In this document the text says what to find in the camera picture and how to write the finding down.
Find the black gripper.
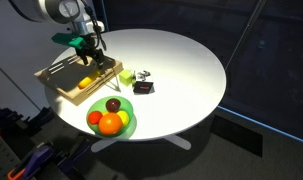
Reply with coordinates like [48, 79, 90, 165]
[74, 41, 107, 70]

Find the yellow banana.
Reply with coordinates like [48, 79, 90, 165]
[77, 71, 104, 90]

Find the light wooden slotted crate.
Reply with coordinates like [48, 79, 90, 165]
[34, 48, 124, 106]

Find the lime green cube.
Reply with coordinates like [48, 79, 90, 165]
[118, 69, 134, 87]

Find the dark red plum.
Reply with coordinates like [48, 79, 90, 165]
[105, 97, 122, 113]

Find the small red fruit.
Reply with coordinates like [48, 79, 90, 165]
[87, 110, 104, 125]

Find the black checkered puzzle toy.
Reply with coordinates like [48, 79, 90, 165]
[130, 69, 155, 95]

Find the green translucent plastic bowl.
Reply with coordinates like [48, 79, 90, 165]
[86, 95, 138, 138]

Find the yellow lemon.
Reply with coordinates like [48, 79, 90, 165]
[116, 110, 130, 126]

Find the orange fruit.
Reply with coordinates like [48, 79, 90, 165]
[98, 112, 124, 136]

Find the purple black clamp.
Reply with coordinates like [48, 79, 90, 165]
[0, 106, 55, 134]

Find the purple clamp with orange tip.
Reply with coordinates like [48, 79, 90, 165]
[7, 138, 92, 180]

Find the white table base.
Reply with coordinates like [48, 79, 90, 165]
[90, 134, 192, 153]

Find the black perforated mounting board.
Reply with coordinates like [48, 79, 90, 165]
[0, 132, 23, 180]

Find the blue floor trim strip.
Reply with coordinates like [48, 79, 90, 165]
[217, 105, 303, 147]

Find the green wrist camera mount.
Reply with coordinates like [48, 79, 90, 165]
[51, 32, 84, 50]

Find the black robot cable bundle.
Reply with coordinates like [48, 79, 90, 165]
[80, 0, 108, 53]

